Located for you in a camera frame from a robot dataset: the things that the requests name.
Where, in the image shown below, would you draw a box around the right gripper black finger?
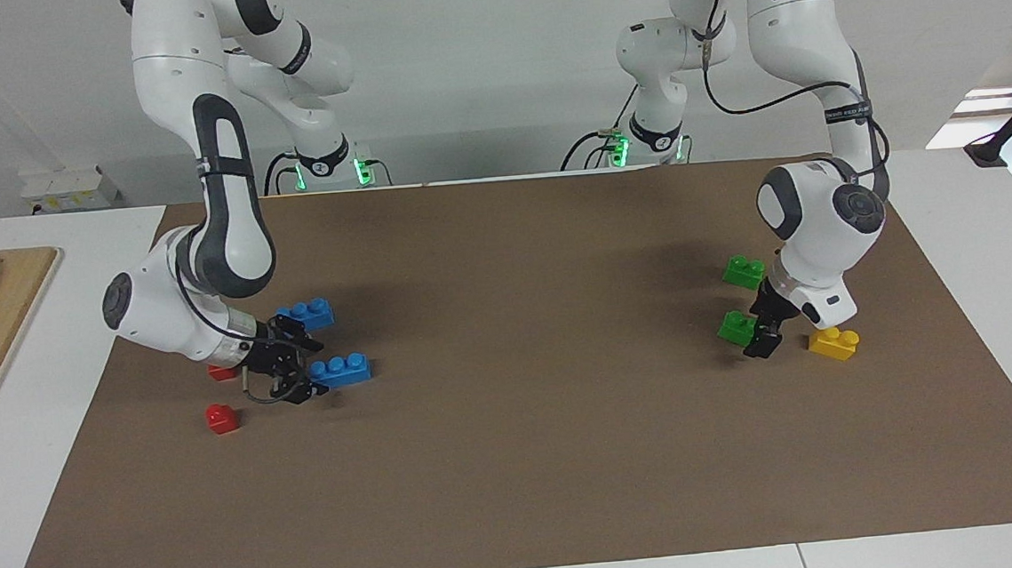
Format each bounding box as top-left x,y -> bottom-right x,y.
267,372 -> 332,406
269,310 -> 326,356

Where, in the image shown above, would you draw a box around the green two-stud toy brick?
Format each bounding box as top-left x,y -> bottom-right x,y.
715,309 -> 762,350
721,252 -> 768,292

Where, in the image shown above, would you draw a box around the brown table mat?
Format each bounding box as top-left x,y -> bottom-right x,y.
0,140 -> 1012,568

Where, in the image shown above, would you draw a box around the yellow two-stud toy brick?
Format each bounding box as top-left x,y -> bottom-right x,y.
807,324 -> 862,364

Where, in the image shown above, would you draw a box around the black right base cable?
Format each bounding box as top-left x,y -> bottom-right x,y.
261,151 -> 301,196

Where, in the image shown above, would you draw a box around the black base cable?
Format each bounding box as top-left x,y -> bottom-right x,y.
555,88 -> 641,172
261,151 -> 301,196

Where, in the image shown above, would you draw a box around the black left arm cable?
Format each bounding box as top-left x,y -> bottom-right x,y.
696,0 -> 894,208

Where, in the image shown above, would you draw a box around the white power strip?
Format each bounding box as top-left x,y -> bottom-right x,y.
19,164 -> 123,216

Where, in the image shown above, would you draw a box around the blue three-stud toy brick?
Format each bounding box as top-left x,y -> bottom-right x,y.
308,352 -> 373,392
275,296 -> 337,335

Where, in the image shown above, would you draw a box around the black left base cable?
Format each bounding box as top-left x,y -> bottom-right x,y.
555,88 -> 641,172

